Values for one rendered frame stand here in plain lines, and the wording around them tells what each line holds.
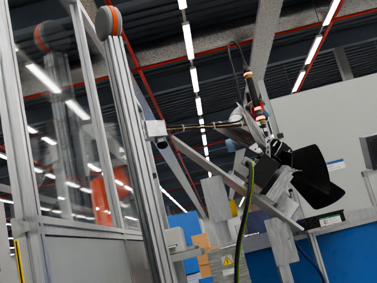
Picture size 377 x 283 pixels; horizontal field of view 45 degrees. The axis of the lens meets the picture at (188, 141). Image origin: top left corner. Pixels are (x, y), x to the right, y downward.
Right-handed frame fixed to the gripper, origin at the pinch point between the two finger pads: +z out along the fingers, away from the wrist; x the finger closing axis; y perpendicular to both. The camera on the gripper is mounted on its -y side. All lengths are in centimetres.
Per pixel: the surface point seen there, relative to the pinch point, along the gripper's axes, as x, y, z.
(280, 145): -3.3, 27.2, 12.3
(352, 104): -110, -29, -181
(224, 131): 19.3, 12.3, 2.9
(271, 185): 9, 47, 36
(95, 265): 71, 62, 86
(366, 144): -57, 30, -35
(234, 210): 23, 48, -34
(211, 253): 39, 67, 23
